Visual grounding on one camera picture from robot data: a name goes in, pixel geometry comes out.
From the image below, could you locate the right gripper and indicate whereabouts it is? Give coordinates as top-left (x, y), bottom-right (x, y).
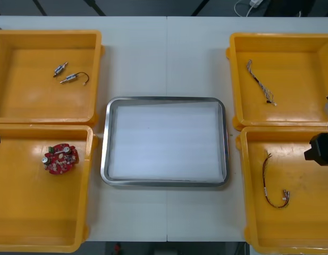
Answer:
top-left (304, 132), bottom-right (328, 167)

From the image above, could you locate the red-yellow wire harness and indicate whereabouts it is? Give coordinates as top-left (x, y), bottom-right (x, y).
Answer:
top-left (262, 150), bottom-right (291, 210)

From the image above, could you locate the round red circuit board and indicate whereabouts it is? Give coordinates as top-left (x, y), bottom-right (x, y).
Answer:
top-left (41, 142), bottom-right (80, 176)

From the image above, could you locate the white-grey twisted wire harness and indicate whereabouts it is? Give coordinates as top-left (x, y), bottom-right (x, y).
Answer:
top-left (245, 59), bottom-right (277, 106)

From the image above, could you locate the small metal solenoid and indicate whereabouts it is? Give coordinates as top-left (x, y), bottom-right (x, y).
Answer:
top-left (59, 72), bottom-right (90, 86)
top-left (52, 61), bottom-right (69, 78)

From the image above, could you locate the yellow-orange plastic bin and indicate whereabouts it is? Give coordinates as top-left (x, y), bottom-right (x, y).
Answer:
top-left (236, 126), bottom-right (328, 255)
top-left (0, 29), bottom-right (105, 127)
top-left (0, 123), bottom-right (98, 253)
top-left (225, 32), bottom-right (328, 131)

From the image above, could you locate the steel tray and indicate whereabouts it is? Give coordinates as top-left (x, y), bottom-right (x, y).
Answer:
top-left (100, 96), bottom-right (230, 188)

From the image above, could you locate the black stand leg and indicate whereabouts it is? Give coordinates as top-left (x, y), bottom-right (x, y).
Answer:
top-left (32, 0), bottom-right (48, 16)
top-left (189, 0), bottom-right (210, 16)
top-left (83, 0), bottom-right (106, 16)

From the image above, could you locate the white cable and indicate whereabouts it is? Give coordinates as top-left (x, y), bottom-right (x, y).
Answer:
top-left (234, 1), bottom-right (254, 17)

